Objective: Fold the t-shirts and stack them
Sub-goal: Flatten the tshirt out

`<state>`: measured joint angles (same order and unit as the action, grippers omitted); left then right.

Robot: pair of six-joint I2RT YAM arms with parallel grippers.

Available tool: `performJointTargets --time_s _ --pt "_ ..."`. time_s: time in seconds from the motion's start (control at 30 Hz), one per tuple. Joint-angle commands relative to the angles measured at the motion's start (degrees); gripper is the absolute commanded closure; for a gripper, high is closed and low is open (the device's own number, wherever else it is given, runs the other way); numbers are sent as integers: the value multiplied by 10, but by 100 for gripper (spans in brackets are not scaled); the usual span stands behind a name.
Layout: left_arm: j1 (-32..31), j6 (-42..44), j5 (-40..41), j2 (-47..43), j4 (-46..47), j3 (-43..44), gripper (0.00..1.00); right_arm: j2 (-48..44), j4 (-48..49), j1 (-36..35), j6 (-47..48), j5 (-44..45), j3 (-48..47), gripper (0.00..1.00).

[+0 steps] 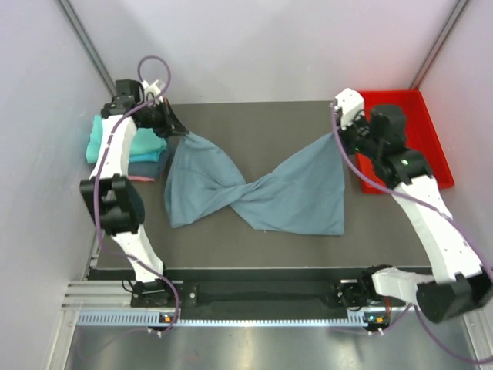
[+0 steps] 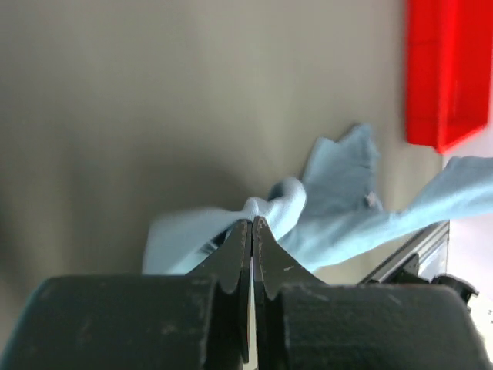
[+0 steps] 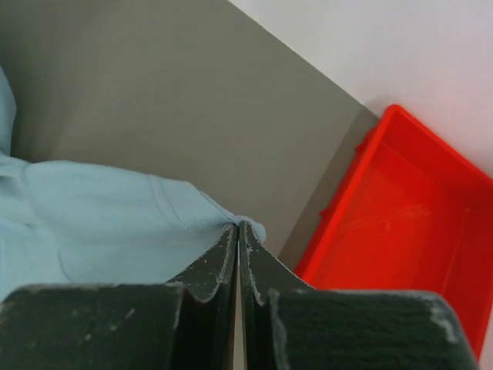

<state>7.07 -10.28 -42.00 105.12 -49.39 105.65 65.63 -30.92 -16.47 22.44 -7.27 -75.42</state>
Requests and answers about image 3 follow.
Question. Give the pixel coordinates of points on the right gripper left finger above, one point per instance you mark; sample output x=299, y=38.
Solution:
x=185, y=323

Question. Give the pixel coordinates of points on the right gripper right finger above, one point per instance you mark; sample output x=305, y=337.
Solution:
x=288, y=324

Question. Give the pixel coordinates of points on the grey-blue t shirt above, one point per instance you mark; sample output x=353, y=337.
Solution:
x=65, y=222

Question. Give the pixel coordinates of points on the red plastic bin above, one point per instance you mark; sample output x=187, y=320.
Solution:
x=411, y=213

